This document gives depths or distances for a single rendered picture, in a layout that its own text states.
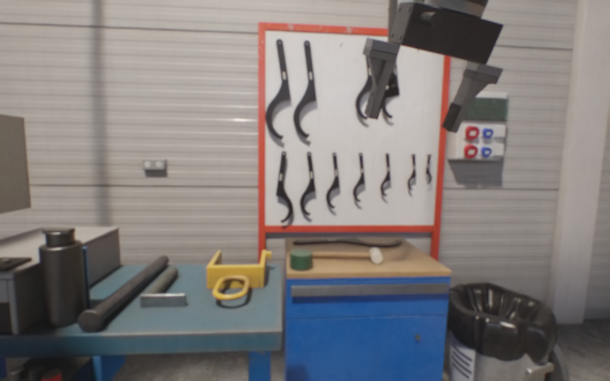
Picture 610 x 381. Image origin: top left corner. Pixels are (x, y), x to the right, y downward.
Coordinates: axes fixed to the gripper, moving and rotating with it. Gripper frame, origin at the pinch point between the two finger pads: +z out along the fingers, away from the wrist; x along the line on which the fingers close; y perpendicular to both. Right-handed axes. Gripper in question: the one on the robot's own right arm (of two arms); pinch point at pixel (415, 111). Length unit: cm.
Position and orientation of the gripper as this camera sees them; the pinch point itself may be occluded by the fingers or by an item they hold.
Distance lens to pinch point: 51.1
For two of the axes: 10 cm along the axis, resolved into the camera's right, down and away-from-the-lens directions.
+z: -1.9, 8.6, 4.7
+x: 9.7, 1.1, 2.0
